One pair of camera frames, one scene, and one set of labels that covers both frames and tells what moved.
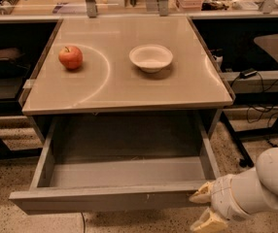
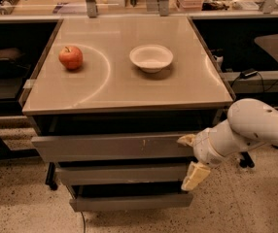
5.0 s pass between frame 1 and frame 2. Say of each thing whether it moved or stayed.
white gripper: moved
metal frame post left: stayed
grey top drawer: moved
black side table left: stayed
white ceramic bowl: stayed
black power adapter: stayed
